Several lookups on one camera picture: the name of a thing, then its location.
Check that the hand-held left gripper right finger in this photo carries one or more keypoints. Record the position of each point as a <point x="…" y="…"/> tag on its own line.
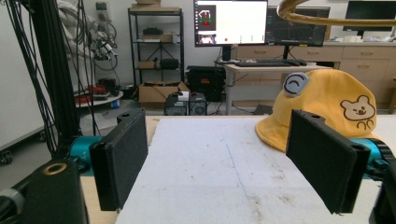
<point x="323" y="161"/>

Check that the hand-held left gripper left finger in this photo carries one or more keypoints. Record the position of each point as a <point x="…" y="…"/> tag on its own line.
<point x="124" y="161"/>

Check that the yellow bear hat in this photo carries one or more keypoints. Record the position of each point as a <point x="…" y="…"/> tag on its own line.
<point x="323" y="99"/>

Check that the round white platform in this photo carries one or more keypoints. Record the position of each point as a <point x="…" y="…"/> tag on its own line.
<point x="99" y="100"/>

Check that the open cardboard box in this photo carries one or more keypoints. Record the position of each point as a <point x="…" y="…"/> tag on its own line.
<point x="152" y="93"/>

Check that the black computer unit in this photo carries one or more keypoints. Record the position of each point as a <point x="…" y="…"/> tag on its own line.
<point x="183" y="107"/>

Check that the white felt mat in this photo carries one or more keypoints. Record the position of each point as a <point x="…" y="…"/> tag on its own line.
<point x="211" y="174"/>

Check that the small white box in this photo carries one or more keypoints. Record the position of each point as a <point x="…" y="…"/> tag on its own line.
<point x="183" y="95"/>

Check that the wooden drawer cabinet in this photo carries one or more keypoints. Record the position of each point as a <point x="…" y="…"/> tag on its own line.
<point x="364" y="59"/>

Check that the black equipment case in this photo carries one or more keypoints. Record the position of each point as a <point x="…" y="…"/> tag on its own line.
<point x="205" y="82"/>

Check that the black keyboard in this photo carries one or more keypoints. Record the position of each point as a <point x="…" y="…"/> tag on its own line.
<point x="264" y="63"/>

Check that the light wooden desk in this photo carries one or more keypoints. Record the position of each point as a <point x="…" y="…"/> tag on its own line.
<point x="249" y="69"/>

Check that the black metal shelf rack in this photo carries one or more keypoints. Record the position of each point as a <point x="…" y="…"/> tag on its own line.
<point x="155" y="46"/>

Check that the black caster wheel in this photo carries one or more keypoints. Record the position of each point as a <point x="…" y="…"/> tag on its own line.
<point x="5" y="157"/>

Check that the dark graph computer monitor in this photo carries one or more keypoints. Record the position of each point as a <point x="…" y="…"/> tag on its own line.
<point x="295" y="31"/>

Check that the white board panel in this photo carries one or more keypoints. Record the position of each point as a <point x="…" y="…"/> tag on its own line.
<point x="15" y="77"/>

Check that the curved wooden hanger bar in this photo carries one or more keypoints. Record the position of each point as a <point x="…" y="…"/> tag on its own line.
<point x="314" y="19"/>

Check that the black unlit monitor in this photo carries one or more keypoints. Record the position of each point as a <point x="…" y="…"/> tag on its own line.
<point x="370" y="12"/>

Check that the lit computer monitor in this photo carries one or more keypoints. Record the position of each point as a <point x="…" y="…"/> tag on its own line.
<point x="239" y="21"/>

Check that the black upright post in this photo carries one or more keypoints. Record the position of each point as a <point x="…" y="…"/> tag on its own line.
<point x="53" y="62"/>

